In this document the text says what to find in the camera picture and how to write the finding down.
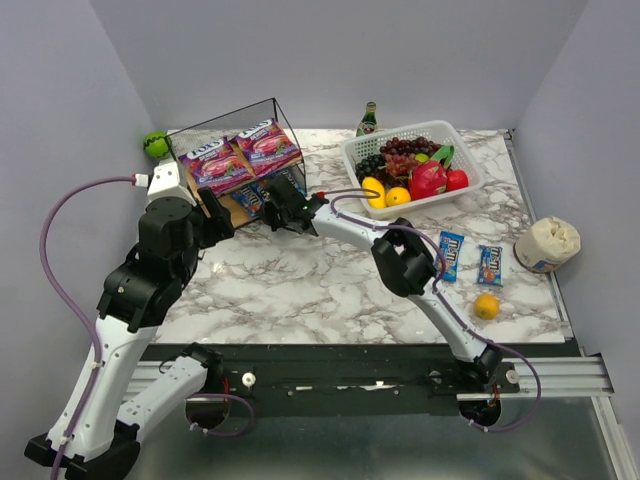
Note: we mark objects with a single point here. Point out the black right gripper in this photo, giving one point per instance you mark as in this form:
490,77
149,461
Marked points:
279,201

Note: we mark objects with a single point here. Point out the green watermelon ball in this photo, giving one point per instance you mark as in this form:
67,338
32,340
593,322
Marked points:
155,145

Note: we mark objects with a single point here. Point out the red grape bunch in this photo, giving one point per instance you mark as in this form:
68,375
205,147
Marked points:
400,154

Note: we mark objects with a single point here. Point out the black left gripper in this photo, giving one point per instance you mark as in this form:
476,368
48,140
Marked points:
215,220

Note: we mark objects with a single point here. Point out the orange fruit on table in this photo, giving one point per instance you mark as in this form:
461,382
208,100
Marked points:
486,306

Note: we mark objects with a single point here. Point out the purple Fox's candy bag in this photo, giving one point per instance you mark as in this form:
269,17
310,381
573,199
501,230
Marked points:
216,165
267,147

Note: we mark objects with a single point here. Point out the green glass bottle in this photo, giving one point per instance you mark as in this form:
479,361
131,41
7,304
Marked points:
368,123

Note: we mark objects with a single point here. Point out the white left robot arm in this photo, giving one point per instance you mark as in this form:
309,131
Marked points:
99,435

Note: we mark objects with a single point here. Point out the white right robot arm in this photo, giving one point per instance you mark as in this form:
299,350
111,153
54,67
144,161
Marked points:
405,262

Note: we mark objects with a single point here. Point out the red apple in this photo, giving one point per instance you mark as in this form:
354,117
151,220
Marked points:
456,180

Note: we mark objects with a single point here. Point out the pink dragon fruit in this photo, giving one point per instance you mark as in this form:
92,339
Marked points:
430,177

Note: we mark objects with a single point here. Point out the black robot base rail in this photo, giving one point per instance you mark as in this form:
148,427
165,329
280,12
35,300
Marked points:
263,381

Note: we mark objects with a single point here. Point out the yellow mango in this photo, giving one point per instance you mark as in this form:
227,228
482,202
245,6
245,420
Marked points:
375,192

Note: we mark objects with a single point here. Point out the white plastic fruit basket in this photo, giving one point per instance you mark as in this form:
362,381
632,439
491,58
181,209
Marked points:
441,132

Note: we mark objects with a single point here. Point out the dark grape bunch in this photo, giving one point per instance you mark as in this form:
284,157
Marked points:
372,166

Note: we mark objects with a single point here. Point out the orange fruit in basket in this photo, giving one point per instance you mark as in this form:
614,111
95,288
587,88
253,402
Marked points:
397,196

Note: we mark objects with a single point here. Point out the blue M&M's candy bag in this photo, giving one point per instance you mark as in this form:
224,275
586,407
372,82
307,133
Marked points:
259,189
249,200
450,245
490,266
290,175

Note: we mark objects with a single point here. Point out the beige cloth sack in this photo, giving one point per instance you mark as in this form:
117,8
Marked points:
548,244

